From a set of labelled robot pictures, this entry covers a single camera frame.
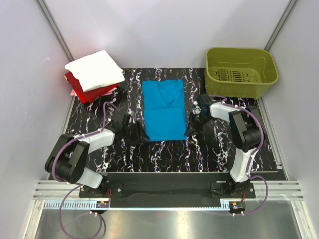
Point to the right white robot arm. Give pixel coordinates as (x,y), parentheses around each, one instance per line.
(247,133)

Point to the folded pink t-shirt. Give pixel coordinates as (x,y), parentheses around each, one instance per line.
(73,93)

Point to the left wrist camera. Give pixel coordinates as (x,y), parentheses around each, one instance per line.
(128,119)

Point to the right corner aluminium post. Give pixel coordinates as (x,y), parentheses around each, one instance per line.
(281,23)

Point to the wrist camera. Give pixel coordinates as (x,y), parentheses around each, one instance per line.
(128,119)
(202,105)

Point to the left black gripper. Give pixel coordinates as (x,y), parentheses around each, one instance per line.
(140,135)

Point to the folded red t-shirt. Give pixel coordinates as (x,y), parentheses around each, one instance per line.
(88,96)

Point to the corner aluminium post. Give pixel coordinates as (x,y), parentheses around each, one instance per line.
(54,28)
(281,23)

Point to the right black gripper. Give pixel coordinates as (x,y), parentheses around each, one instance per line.
(194,129)

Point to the olive green plastic basket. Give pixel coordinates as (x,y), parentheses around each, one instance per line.
(239,72)

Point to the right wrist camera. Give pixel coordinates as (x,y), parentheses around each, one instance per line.
(202,105)

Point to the folded white t-shirt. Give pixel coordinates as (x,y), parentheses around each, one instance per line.
(96,71)

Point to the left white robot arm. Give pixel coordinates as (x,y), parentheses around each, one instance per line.
(67,161)

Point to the blue t-shirt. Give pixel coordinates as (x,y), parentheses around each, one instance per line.
(164,110)

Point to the left corner aluminium post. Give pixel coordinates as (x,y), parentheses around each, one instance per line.
(54,28)

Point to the aluminium frame rail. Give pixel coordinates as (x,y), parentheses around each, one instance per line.
(277,190)

